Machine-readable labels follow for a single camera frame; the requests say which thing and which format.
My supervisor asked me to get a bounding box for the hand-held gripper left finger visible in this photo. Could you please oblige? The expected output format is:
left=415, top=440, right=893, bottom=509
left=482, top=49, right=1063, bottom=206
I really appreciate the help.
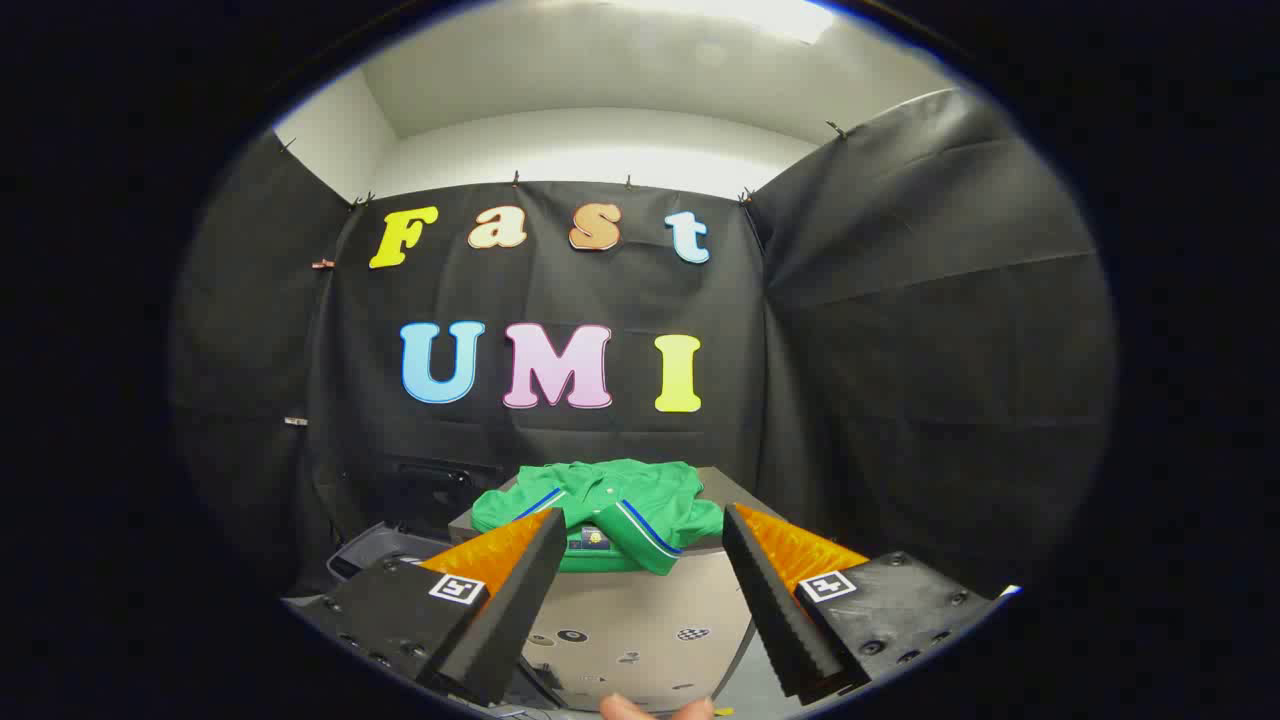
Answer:
left=283, top=506, right=569, bottom=708

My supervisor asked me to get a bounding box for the black backdrop cloth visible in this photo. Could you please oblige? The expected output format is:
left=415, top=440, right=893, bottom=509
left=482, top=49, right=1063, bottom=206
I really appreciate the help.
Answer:
left=170, top=88, right=1116, bottom=601

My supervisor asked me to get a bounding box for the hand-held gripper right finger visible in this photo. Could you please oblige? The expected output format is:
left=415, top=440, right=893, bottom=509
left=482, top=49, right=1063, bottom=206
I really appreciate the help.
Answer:
left=720, top=502, right=1011, bottom=706

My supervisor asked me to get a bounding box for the green polo shirt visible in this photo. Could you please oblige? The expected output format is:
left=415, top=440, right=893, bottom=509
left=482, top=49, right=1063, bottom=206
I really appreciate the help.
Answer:
left=470, top=459, right=725, bottom=577

